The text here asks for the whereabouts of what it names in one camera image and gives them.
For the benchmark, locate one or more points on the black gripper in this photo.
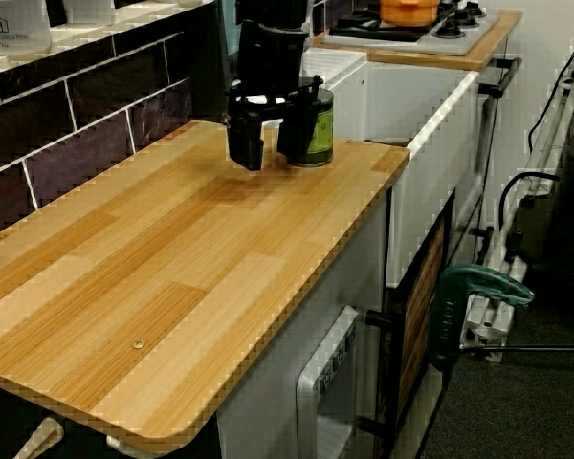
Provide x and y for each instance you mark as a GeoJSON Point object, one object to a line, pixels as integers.
{"type": "Point", "coordinates": [270, 62]}

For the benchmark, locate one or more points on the grey toy stove top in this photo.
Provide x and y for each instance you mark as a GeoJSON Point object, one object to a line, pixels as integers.
{"type": "Point", "coordinates": [411, 38]}

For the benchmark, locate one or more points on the orange toy pot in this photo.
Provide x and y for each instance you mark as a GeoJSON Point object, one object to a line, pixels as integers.
{"type": "Point", "coordinates": [409, 12]}

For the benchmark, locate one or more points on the white toy sink basin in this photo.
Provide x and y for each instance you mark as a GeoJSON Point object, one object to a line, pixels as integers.
{"type": "Point", "coordinates": [411, 105]}

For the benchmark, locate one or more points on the cream shelf ledge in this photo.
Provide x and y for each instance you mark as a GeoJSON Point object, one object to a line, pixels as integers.
{"type": "Point", "coordinates": [100, 33]}

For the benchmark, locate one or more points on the dark tiled backsplash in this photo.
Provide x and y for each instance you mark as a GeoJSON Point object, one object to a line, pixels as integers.
{"type": "Point", "coordinates": [76, 134]}

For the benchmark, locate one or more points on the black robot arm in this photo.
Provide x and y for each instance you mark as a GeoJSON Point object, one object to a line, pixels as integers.
{"type": "Point", "coordinates": [272, 12]}

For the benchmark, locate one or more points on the wooden countertop board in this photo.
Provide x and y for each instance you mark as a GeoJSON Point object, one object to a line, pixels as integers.
{"type": "Point", "coordinates": [172, 287]}

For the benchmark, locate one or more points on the white lidded plastic jar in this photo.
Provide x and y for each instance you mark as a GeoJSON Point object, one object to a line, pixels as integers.
{"type": "Point", "coordinates": [88, 9]}

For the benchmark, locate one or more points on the white lidded jar with print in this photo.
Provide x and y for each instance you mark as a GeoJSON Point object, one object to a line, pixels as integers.
{"type": "Point", "coordinates": [14, 28]}

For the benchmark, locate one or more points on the white toy oven door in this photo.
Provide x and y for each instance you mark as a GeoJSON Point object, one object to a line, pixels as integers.
{"type": "Point", "coordinates": [330, 382]}

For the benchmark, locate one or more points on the black stove knob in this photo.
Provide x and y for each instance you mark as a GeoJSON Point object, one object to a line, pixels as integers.
{"type": "Point", "coordinates": [447, 29]}

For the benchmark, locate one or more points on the green labelled tin can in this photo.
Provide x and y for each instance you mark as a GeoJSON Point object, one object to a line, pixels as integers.
{"type": "Point", "coordinates": [323, 138]}

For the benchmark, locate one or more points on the aluminium frame rail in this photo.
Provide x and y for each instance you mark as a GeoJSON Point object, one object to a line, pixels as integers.
{"type": "Point", "coordinates": [531, 201]}

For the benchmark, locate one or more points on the wooden stove countertop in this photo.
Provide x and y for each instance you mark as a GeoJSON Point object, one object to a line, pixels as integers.
{"type": "Point", "coordinates": [488, 48]}

